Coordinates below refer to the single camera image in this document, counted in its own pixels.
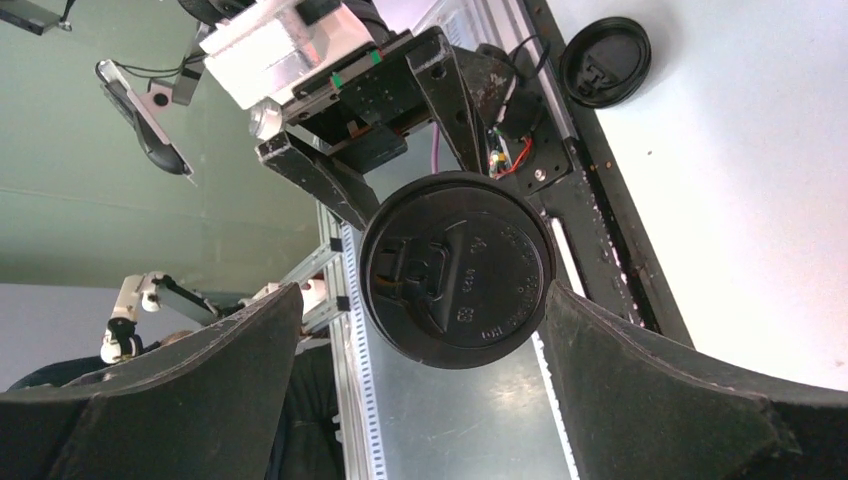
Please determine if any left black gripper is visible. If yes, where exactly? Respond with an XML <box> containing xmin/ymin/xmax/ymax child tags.
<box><xmin>256</xmin><ymin>26</ymin><xmax>483</xmax><ymax>231</ymax></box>

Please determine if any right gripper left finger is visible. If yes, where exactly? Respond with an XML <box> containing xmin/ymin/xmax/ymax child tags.
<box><xmin>1</xmin><ymin>284</ymin><xmax>303</xmax><ymax>479</ymax></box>

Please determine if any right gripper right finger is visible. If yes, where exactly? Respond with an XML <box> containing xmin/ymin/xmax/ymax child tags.
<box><xmin>544</xmin><ymin>282</ymin><xmax>847</xmax><ymax>479</ymax></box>

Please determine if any stack of black lids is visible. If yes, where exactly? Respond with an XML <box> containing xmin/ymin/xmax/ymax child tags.
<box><xmin>557</xmin><ymin>16</ymin><xmax>652</xmax><ymax>109</ymax></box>

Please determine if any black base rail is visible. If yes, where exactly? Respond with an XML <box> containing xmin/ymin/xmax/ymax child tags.
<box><xmin>473</xmin><ymin>0</ymin><xmax>696</xmax><ymax>349</ymax></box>

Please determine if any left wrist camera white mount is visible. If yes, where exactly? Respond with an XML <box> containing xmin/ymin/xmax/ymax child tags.
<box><xmin>200</xmin><ymin>1</ymin><xmax>388</xmax><ymax>141</ymax></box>

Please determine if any aluminium frame rail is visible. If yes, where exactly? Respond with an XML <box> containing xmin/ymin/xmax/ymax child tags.
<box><xmin>318</xmin><ymin>207</ymin><xmax>578</xmax><ymax>479</ymax></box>

